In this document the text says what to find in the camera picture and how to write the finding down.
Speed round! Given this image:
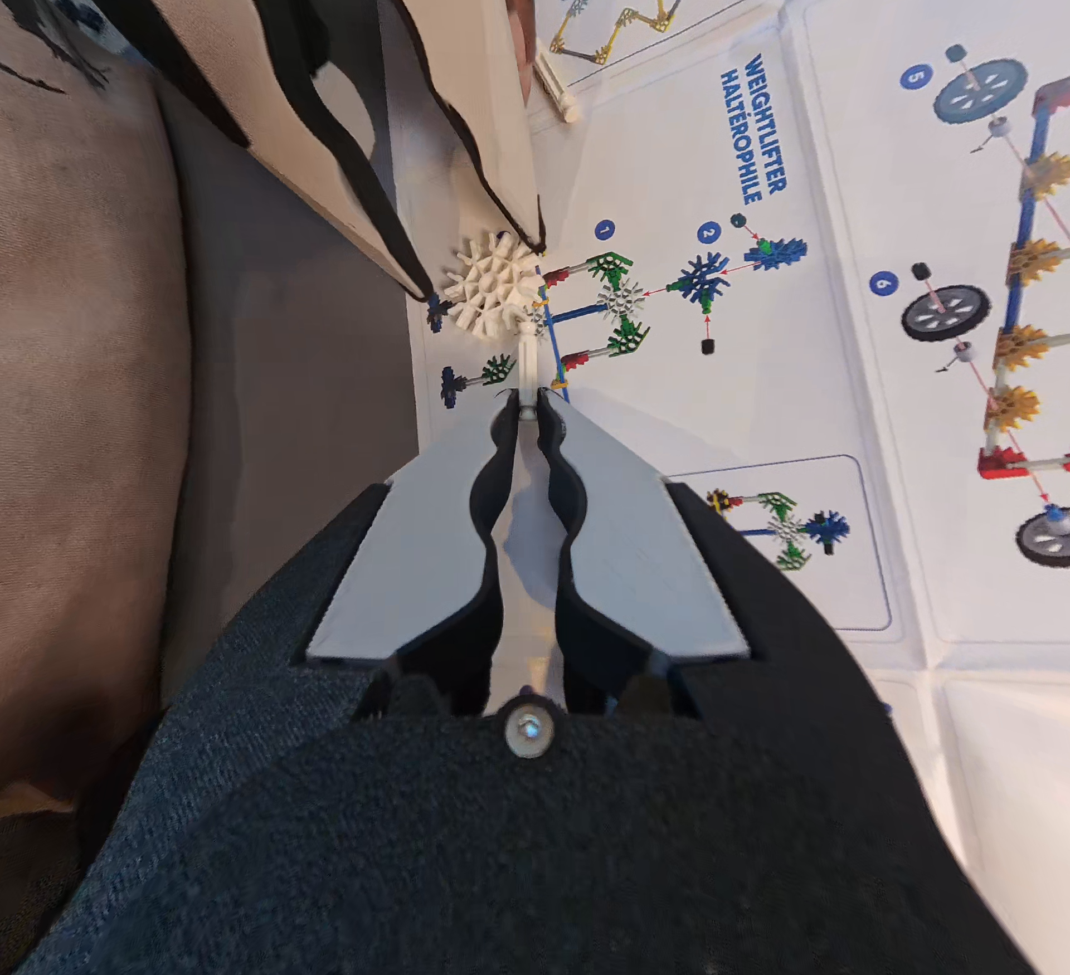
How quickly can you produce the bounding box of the short white rod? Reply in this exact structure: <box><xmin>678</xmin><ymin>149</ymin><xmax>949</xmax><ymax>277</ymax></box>
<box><xmin>533</xmin><ymin>51</ymin><xmax>583</xmax><ymax>125</ymax></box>
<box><xmin>517</xmin><ymin>323</ymin><xmax>543</xmax><ymax>420</ymax></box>

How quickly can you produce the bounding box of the white snowflake connector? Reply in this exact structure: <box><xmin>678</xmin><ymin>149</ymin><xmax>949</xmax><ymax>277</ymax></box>
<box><xmin>441</xmin><ymin>233</ymin><xmax>548</xmax><ymax>341</ymax></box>

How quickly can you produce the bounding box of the white instruction sheet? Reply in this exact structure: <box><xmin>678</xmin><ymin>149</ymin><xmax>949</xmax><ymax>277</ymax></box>
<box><xmin>380</xmin><ymin>0</ymin><xmax>1070</xmax><ymax>975</ymax></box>

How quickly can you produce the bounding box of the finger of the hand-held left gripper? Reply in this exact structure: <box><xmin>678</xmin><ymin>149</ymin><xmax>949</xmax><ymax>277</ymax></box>
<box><xmin>121</xmin><ymin>0</ymin><xmax>436</xmax><ymax>303</ymax></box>
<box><xmin>320</xmin><ymin>0</ymin><xmax>548</xmax><ymax>252</ymax></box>

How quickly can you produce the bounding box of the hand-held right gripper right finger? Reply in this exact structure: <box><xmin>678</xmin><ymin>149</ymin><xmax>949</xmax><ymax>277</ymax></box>
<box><xmin>537</xmin><ymin>388</ymin><xmax>751</xmax><ymax>715</ymax></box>

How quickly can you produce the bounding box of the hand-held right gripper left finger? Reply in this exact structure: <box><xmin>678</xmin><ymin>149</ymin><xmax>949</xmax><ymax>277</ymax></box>
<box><xmin>305</xmin><ymin>390</ymin><xmax>522</xmax><ymax>717</ymax></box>

